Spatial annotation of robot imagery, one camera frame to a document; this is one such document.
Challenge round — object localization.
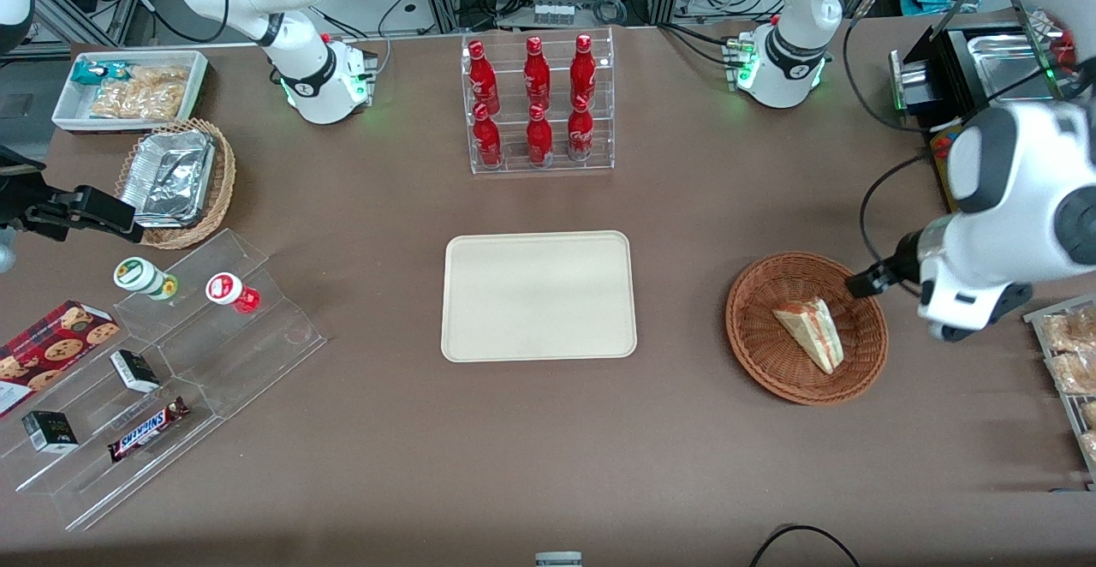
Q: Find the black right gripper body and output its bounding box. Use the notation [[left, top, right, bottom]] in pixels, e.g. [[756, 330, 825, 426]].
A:
[[0, 146, 80, 243]]

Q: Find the triangle sandwich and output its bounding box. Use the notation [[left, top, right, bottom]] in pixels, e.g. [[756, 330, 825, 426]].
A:
[[772, 297, 845, 375]]

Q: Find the brown wicker basket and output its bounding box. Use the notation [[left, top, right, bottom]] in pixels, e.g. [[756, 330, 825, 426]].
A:
[[725, 252, 890, 406]]

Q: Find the light wicker basket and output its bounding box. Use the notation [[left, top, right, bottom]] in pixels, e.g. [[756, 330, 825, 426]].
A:
[[115, 118, 237, 250]]

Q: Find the beige plastic tray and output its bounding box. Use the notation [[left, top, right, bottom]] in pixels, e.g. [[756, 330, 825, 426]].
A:
[[440, 230, 638, 363]]

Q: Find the stack of foil trays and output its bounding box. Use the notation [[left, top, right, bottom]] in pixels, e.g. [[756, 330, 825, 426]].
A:
[[119, 128, 217, 229]]

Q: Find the green capped drink bottle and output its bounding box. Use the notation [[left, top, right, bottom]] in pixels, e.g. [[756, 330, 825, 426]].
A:
[[113, 256, 180, 301]]

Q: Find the white rectangular snack bin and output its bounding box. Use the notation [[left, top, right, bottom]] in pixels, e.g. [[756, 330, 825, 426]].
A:
[[51, 50, 210, 134]]

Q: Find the clear bag of crackers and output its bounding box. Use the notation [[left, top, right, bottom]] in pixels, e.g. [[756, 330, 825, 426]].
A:
[[89, 66, 190, 121]]

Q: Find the red cookie box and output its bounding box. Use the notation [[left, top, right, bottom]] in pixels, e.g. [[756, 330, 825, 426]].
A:
[[0, 300, 122, 419]]

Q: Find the wrapped pastry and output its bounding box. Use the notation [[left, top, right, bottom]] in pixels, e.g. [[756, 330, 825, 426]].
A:
[[1040, 307, 1096, 354], [1045, 351, 1096, 396]]

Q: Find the teal snack packet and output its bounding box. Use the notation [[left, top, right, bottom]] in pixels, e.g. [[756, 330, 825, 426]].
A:
[[71, 61, 131, 86]]

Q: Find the red capped drink bottle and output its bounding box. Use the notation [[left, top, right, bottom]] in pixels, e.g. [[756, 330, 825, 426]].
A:
[[205, 272, 261, 315]]

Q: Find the small black box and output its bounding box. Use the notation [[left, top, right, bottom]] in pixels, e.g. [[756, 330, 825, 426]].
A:
[[110, 349, 162, 394], [21, 410, 80, 454]]

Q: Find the clear acrylic tiered stand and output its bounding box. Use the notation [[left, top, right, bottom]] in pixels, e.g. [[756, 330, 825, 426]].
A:
[[0, 228, 328, 533]]

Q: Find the black food warmer cabinet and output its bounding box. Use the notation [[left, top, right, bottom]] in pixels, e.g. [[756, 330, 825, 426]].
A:
[[889, 17, 1096, 212]]

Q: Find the snickers chocolate bar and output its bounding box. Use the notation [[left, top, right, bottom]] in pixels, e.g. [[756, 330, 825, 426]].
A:
[[107, 396, 191, 464]]

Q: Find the red cola bottle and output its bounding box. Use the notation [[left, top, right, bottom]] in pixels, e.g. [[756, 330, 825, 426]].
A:
[[523, 36, 552, 110], [566, 94, 595, 163], [467, 40, 501, 114], [525, 103, 555, 166], [569, 33, 598, 108], [472, 103, 504, 169]]

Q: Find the clear acrylic bottle rack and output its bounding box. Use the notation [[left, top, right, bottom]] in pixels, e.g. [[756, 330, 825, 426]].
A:
[[462, 27, 616, 176]]

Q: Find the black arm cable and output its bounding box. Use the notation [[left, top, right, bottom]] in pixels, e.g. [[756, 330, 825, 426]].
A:
[[859, 151, 936, 295]]

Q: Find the metal wire rack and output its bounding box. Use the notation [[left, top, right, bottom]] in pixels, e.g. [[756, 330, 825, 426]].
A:
[[1022, 293, 1096, 491]]

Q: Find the black table cable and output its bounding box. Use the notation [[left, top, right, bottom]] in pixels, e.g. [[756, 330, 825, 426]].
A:
[[748, 524, 862, 567]]

